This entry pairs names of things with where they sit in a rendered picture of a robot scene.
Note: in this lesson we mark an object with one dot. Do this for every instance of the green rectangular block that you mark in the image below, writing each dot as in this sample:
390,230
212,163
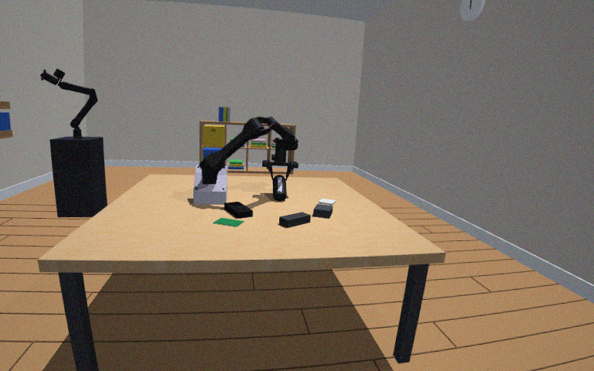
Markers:
229,222

